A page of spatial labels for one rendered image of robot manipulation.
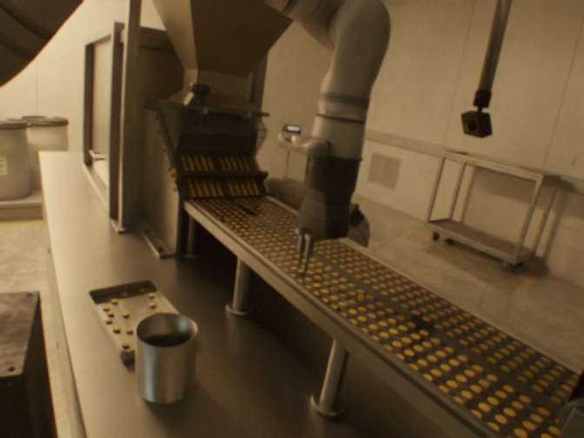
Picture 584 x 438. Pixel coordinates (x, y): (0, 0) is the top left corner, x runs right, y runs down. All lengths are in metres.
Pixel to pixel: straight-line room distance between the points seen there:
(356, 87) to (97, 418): 0.52
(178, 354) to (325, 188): 0.29
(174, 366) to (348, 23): 0.47
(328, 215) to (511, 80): 4.15
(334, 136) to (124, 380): 0.44
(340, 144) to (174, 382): 0.38
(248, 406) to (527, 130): 4.13
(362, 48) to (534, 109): 3.98
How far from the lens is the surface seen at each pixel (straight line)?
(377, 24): 0.51
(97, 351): 0.66
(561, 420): 0.36
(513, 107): 4.53
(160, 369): 0.53
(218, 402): 0.56
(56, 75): 4.48
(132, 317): 0.72
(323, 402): 0.57
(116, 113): 1.16
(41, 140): 3.86
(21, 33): 0.54
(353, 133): 0.51
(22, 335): 0.72
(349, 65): 0.51
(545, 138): 4.36
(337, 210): 0.53
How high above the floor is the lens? 1.20
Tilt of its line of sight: 17 degrees down
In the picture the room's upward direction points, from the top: 9 degrees clockwise
